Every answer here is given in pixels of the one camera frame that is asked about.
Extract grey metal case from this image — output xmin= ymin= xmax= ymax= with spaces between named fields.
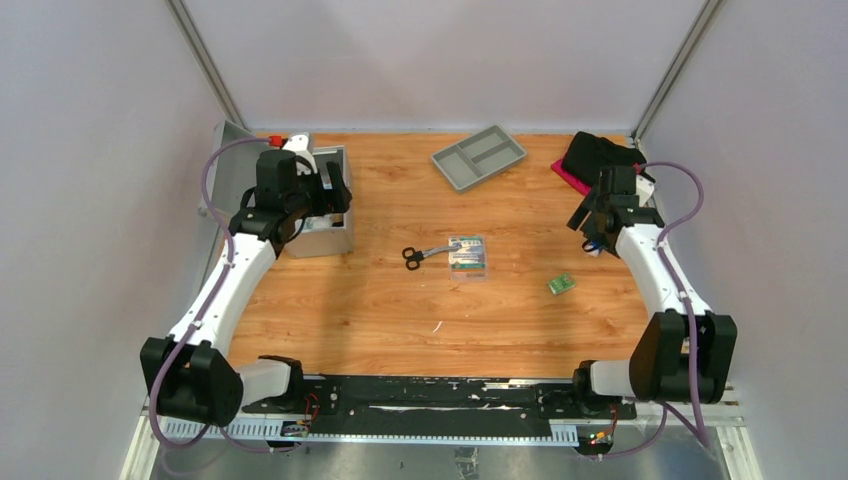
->
xmin=207 ymin=133 xmax=354 ymax=258

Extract white medicine bottle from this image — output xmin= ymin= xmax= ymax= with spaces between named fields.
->
xmin=304 ymin=214 xmax=344 ymax=231

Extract blue white small bottle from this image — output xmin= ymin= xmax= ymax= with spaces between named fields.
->
xmin=581 ymin=240 xmax=603 ymax=257

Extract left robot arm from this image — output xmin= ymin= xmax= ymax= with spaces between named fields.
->
xmin=140 ymin=149 xmax=352 ymax=427

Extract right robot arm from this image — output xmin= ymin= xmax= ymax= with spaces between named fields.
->
xmin=568 ymin=165 xmax=738 ymax=418

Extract black folded cloth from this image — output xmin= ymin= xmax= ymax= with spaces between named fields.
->
xmin=561 ymin=131 xmax=647 ymax=188

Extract pink folded cloth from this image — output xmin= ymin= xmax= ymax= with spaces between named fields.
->
xmin=550 ymin=159 xmax=591 ymax=196

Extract small green packet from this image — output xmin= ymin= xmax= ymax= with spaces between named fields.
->
xmin=547 ymin=274 xmax=576 ymax=296

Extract grey divider tray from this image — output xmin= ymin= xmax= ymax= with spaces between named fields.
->
xmin=431 ymin=125 xmax=527 ymax=194

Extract bandage strip box pack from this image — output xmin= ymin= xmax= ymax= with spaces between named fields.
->
xmin=448 ymin=235 xmax=489 ymax=282

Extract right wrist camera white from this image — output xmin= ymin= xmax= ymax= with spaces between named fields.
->
xmin=636 ymin=174 xmax=655 ymax=207

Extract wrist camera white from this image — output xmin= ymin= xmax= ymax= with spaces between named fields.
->
xmin=636 ymin=174 xmax=655 ymax=207
xmin=282 ymin=132 xmax=317 ymax=175

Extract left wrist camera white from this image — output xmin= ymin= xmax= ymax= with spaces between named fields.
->
xmin=282 ymin=132 xmax=317 ymax=175

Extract black handled scissors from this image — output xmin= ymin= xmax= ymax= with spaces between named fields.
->
xmin=402 ymin=245 xmax=460 ymax=271

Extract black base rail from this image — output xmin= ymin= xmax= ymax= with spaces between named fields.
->
xmin=241 ymin=375 xmax=637 ymax=444

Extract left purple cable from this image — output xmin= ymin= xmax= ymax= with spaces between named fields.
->
xmin=148 ymin=134 xmax=286 ymax=455

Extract purple cable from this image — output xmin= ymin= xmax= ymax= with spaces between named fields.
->
xmin=148 ymin=134 xmax=286 ymax=455
xmin=596 ymin=160 xmax=711 ymax=460

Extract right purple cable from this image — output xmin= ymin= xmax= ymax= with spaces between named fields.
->
xmin=596 ymin=160 xmax=711 ymax=460

